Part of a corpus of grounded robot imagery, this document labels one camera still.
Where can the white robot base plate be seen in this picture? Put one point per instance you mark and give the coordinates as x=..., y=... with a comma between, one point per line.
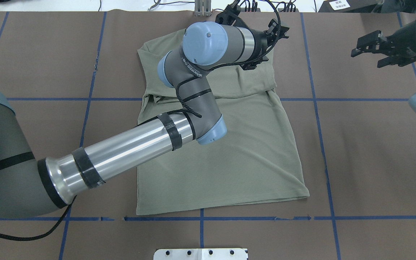
x=202, y=254

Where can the grey aluminium post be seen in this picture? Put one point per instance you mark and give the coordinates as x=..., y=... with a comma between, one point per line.
x=202, y=8

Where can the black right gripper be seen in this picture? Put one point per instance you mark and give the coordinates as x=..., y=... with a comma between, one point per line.
x=404, y=37

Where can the olive green long-sleeve shirt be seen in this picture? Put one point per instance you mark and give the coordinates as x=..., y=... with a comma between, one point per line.
x=257, y=161

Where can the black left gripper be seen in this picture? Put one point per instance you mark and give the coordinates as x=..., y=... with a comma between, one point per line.
x=261, y=42

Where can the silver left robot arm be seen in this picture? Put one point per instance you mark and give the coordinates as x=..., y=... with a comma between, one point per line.
x=68, y=73

